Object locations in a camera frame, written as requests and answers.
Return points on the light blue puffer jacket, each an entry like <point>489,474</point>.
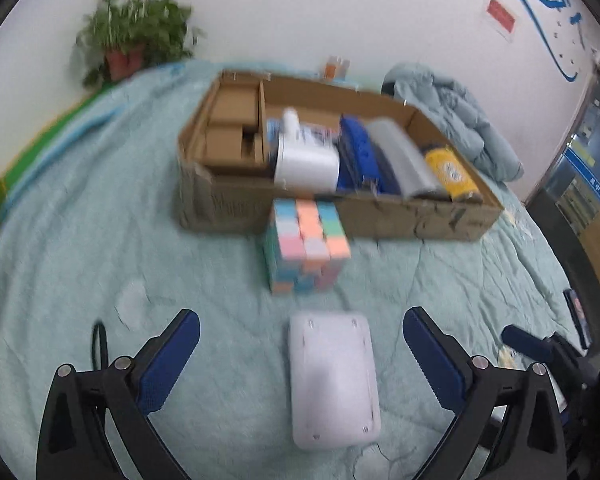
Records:
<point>457,114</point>

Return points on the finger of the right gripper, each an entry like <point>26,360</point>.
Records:
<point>539,350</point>

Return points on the narrow cardboard insert tray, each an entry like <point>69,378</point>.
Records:
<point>233,134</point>

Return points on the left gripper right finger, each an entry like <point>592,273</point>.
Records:
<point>517,406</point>

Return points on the potted plant red pot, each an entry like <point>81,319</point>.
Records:
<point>122,37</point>

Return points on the white power adapter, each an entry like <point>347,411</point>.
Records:
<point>334,393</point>

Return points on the pastel puzzle cube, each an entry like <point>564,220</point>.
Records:
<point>305,246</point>

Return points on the blue stapler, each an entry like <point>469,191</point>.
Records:
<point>359,170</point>

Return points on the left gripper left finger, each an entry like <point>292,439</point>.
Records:
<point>73,444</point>

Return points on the red wall sign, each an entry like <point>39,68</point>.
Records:
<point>498,16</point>

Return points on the large shallow cardboard box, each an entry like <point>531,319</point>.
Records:
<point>384,164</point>

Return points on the yellow cylindrical canister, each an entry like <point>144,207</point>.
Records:
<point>452,174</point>

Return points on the silver metal cylinder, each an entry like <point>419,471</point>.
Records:
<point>408,167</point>

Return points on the dark door with posters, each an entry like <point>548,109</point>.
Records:
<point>566,204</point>

